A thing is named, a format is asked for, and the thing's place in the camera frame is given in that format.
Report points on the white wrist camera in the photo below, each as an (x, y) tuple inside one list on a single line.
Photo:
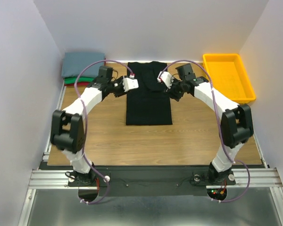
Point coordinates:
[(166, 78), (129, 83)]

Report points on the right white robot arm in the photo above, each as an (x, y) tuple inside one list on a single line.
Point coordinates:
[(234, 121)]

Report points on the black t-shirt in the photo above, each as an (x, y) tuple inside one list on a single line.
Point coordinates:
[(149, 104)]

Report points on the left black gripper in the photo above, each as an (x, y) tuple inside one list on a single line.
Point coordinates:
[(119, 90)]

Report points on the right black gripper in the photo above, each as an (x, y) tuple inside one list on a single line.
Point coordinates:
[(175, 92)]

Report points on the folded green t-shirt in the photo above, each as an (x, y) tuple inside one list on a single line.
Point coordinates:
[(71, 80)]

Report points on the aluminium mounting rail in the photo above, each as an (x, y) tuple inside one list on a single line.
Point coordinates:
[(56, 179)]

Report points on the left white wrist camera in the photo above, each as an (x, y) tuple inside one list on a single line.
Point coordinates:
[(129, 83)]

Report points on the yellow plastic tray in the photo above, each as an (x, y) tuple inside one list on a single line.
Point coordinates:
[(229, 77)]

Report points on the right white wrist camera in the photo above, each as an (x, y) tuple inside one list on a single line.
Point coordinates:
[(166, 78)]

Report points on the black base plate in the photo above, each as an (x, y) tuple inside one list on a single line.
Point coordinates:
[(155, 180)]

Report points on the folded grey-blue t-shirt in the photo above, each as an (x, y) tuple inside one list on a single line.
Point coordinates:
[(75, 62)]

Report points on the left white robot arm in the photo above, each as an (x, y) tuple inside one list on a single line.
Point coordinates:
[(69, 126)]

